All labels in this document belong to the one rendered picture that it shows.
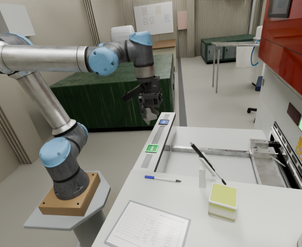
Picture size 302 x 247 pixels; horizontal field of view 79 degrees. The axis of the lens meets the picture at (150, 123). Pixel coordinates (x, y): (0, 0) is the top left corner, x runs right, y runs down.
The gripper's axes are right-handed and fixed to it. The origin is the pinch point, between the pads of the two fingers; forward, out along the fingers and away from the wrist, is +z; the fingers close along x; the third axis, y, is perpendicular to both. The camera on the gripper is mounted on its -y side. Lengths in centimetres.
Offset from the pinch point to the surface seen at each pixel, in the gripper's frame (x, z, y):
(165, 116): 34.8, 15.1, -0.1
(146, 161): -8.9, 15.1, 0.3
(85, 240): -29, 52, -30
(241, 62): 549, 96, 117
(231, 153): 16.9, 26.6, 37.9
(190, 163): 7.9, 28.7, 17.5
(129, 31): 398, -27, -163
